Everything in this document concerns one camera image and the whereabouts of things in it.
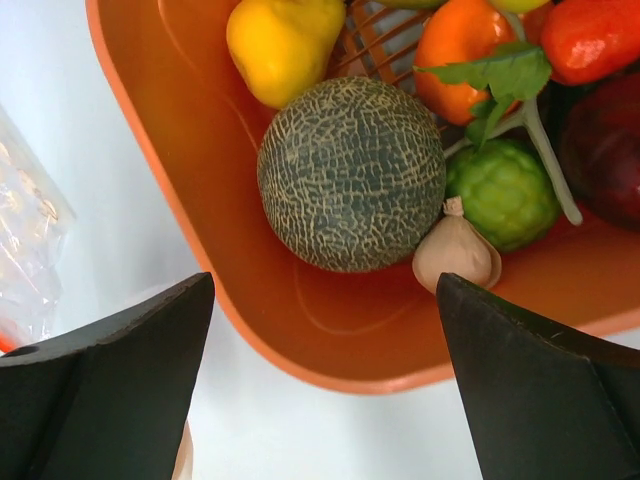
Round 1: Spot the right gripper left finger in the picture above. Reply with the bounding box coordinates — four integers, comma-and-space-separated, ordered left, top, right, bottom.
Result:
1, 273, 215, 479

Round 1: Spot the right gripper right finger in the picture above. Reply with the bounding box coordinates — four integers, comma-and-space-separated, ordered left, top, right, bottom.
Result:
436, 274, 639, 479

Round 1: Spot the beige garlic bulb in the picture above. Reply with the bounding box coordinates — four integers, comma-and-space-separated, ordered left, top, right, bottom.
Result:
412, 196, 502, 294

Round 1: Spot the orange plastic bin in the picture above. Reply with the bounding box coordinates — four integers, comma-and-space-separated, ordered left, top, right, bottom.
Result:
86, 1, 639, 395

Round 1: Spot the pile of clear bags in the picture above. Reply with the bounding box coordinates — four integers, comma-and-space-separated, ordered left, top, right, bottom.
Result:
1, 112, 75, 353

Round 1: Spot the green custard apple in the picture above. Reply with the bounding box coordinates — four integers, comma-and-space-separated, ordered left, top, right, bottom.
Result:
446, 138, 561, 253

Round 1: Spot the dark purple eggplant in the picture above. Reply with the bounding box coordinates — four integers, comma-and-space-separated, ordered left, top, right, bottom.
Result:
558, 73, 639, 231

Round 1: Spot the green netted melon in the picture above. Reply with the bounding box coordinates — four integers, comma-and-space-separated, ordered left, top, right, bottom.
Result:
257, 76, 446, 273

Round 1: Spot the orange persimmon with leaves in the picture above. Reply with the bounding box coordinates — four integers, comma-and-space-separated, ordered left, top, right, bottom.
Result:
413, 1, 551, 152

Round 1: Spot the red bell pepper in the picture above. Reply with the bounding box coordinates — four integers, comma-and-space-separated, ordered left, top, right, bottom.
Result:
540, 0, 639, 86

